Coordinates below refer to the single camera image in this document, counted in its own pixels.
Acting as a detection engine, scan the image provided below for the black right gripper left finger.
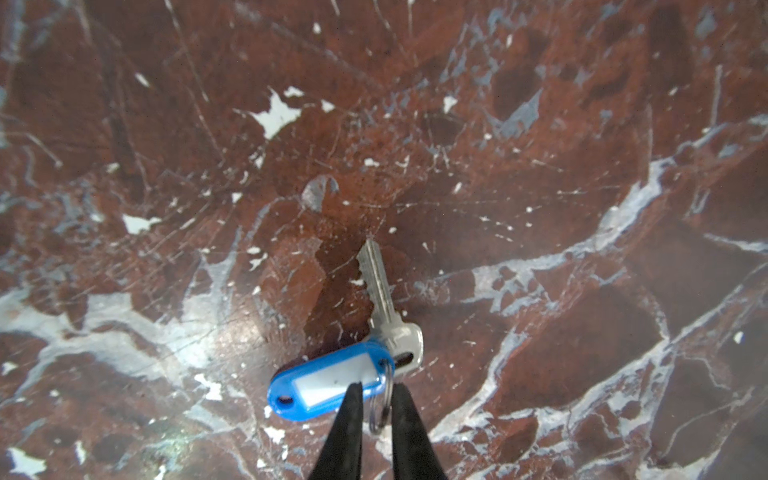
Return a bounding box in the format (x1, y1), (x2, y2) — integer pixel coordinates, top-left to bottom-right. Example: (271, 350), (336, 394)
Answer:
(308, 383), (364, 480)

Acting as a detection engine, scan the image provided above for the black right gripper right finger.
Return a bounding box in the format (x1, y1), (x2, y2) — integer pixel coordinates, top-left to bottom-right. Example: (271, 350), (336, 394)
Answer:
(391, 383), (447, 480)

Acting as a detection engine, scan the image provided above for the key with blue tag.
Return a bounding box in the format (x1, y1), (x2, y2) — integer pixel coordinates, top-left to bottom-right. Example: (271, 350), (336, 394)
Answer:
(267, 239), (425, 434)

